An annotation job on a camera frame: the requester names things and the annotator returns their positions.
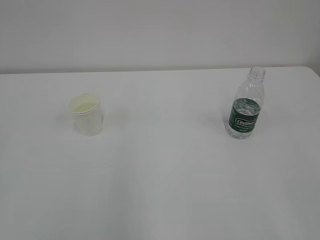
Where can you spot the white paper cup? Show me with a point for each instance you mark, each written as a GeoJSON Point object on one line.
{"type": "Point", "coordinates": [87, 114]}

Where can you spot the clear water bottle green label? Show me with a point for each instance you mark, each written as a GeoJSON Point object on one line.
{"type": "Point", "coordinates": [247, 105]}

